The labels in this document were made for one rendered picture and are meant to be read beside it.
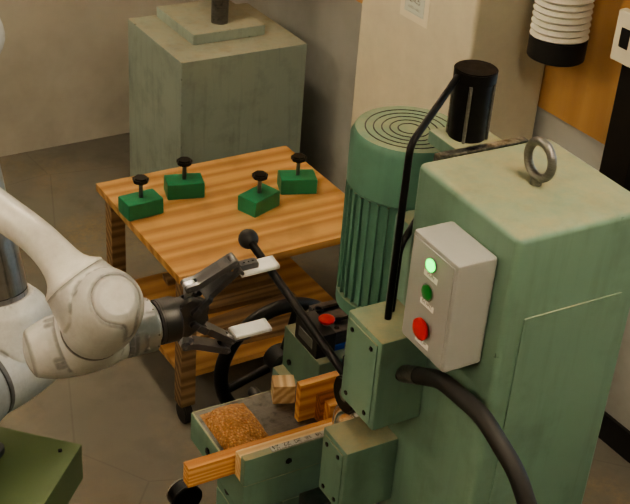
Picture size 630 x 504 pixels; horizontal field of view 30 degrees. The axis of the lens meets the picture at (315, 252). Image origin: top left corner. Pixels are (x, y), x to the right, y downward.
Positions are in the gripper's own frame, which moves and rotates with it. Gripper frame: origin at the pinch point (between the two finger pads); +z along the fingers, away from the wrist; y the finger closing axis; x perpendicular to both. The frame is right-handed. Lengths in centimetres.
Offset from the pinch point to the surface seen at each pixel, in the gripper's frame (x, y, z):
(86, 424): 96, -123, 2
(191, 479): -19.3, -17.0, -21.1
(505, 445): -61, 24, 0
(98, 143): 263, -142, 67
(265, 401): -4.7, -20.5, -0.4
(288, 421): -11.2, -19.8, 0.8
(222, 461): -19.0, -15.3, -15.7
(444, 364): -50, 28, -2
